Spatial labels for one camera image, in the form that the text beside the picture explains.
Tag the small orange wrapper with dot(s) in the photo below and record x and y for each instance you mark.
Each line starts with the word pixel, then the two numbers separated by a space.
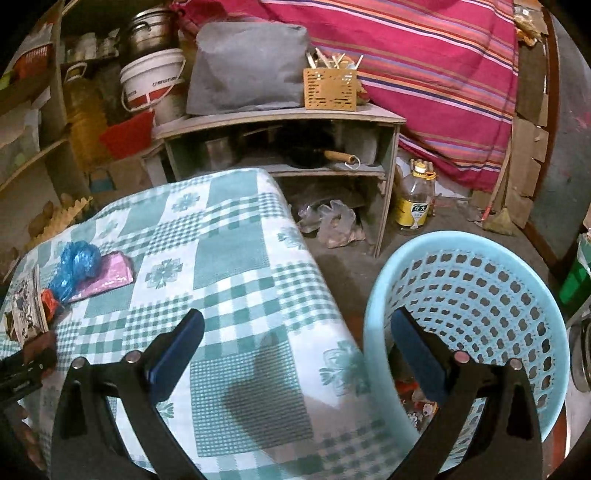
pixel 50 302

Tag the bunch of wooden chopsticks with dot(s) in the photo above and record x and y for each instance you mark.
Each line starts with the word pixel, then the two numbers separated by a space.
pixel 334 60

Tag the pink packet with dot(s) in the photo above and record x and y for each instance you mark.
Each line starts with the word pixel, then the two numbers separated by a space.
pixel 108 274

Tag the clear plastic bag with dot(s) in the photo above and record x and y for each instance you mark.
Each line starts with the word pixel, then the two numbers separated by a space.
pixel 332 221

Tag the red plastic basin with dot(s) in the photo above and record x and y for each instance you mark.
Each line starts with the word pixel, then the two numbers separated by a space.
pixel 127 136

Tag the small red basket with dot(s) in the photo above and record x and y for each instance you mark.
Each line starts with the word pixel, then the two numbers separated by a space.
pixel 33 59

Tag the straw hand broom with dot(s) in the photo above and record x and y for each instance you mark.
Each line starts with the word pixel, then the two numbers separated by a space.
pixel 498 224

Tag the red striped cloth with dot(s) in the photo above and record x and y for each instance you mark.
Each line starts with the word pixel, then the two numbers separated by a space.
pixel 392 69

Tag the yellow egg carton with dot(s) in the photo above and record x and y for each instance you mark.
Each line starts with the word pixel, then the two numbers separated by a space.
pixel 64 217

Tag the light blue plastic basket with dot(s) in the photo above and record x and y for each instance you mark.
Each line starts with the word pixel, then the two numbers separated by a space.
pixel 375 314

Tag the yellow utensil holder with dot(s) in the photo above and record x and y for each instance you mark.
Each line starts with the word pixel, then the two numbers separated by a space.
pixel 330 90

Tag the low wooden cabinet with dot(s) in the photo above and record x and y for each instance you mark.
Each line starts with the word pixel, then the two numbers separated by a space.
pixel 277 117

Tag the blue plastic bag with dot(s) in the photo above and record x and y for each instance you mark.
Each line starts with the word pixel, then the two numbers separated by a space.
pixel 76 267

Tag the cardboard box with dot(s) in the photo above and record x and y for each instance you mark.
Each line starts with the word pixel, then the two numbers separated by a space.
pixel 124 175

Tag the white plastic bucket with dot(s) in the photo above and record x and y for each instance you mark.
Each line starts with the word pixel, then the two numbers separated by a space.
pixel 152 78

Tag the steel stockpot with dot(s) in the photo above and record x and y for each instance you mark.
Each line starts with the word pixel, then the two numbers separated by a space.
pixel 150 32

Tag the cardboard wall panels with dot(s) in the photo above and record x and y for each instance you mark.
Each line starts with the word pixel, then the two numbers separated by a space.
pixel 526 138

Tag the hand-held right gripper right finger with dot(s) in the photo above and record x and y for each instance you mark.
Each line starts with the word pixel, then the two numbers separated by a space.
pixel 418 355

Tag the green plastic crate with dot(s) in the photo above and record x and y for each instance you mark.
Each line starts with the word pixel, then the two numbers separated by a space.
pixel 577 277

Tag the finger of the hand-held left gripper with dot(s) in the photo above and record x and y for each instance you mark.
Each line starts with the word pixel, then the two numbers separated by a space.
pixel 27 368

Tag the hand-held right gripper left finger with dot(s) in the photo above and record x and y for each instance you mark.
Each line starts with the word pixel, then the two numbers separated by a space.
pixel 178 350

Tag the yellow oil jug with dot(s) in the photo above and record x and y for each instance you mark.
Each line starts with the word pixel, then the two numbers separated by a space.
pixel 85 115

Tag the green checkered tablecloth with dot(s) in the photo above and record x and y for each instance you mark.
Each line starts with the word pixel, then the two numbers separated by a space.
pixel 240 295

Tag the steel basin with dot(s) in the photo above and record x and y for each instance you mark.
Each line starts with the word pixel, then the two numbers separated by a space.
pixel 582 355

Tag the oil bottle with yellow cap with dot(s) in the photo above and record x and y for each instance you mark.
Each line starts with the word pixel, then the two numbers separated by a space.
pixel 413 203

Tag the grey fabric bag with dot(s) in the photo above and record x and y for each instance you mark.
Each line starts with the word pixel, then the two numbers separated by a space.
pixel 244 69

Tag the black white printed packet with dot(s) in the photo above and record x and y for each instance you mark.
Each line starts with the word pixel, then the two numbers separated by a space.
pixel 25 309

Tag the ginger root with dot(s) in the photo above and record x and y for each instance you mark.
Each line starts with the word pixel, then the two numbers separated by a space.
pixel 528 30

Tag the wooden shelf unit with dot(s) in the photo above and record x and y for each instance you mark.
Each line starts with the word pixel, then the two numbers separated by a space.
pixel 54 97

